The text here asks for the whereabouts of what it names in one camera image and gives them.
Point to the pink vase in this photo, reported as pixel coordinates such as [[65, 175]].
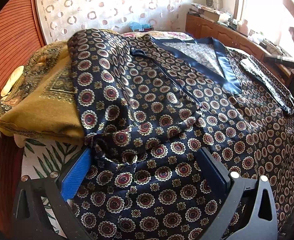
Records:
[[244, 27]]

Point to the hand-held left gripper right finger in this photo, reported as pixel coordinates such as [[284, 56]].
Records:
[[215, 173]]

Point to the window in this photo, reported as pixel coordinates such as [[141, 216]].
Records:
[[269, 7]]

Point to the floral quilt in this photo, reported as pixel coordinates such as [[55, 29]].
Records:
[[162, 33]]

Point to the white circle pattern curtain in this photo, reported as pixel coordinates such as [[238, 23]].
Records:
[[112, 5]]

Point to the ribbed wooden panel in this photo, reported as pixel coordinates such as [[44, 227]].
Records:
[[11, 42]]

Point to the wooden cabinet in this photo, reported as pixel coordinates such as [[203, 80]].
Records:
[[212, 28]]

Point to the mustard yellow patterned cloth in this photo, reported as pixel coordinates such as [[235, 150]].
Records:
[[36, 110]]

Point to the blue packet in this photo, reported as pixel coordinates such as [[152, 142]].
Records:
[[139, 26]]

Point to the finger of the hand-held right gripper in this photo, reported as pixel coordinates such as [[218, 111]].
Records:
[[279, 60]]

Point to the white pillow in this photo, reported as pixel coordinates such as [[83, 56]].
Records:
[[13, 80]]

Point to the leaf print bed sheet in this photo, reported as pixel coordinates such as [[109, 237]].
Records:
[[44, 155]]

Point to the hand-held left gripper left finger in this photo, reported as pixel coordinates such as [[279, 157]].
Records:
[[75, 176]]

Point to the navy medallion print robe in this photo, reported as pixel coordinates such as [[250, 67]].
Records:
[[162, 105]]

